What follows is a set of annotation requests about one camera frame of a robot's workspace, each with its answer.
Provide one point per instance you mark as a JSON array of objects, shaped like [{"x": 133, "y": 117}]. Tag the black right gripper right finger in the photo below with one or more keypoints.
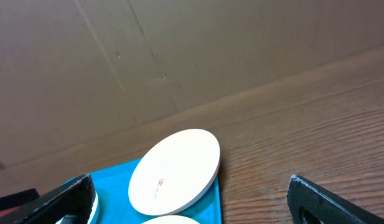
[{"x": 310, "y": 203}]

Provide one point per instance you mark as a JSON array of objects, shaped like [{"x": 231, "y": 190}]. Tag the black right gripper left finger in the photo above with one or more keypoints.
[{"x": 73, "y": 199}]

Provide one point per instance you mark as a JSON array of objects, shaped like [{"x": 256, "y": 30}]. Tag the yellow-green round plate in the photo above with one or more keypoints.
[{"x": 171, "y": 219}]

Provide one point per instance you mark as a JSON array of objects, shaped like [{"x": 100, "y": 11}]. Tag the teal plastic tray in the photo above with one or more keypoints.
[{"x": 111, "y": 185}]

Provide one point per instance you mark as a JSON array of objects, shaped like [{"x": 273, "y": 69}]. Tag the black tray with red sponge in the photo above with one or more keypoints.
[{"x": 14, "y": 201}]

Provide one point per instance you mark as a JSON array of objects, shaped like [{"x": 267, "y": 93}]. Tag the white round plate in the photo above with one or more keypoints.
[{"x": 175, "y": 173}]

